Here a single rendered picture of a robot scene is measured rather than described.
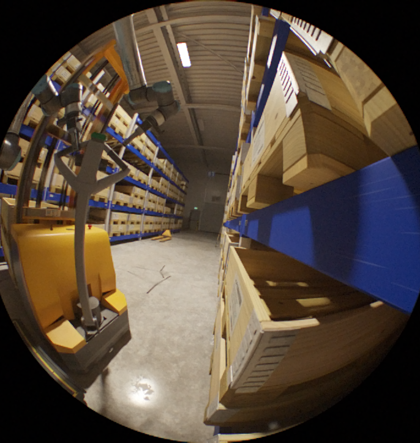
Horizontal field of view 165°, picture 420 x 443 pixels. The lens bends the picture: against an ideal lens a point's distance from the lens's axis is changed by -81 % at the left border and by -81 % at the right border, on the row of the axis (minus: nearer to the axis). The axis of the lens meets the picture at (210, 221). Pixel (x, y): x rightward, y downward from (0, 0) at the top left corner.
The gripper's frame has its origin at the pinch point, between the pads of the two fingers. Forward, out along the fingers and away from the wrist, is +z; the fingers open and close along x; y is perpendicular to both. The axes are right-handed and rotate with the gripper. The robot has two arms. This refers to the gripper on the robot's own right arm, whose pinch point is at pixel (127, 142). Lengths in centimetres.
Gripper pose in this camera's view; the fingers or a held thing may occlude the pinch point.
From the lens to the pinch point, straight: 79.2
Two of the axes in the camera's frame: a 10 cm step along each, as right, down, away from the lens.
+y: -4.7, -5.5, -6.9
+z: -6.5, 7.5, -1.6
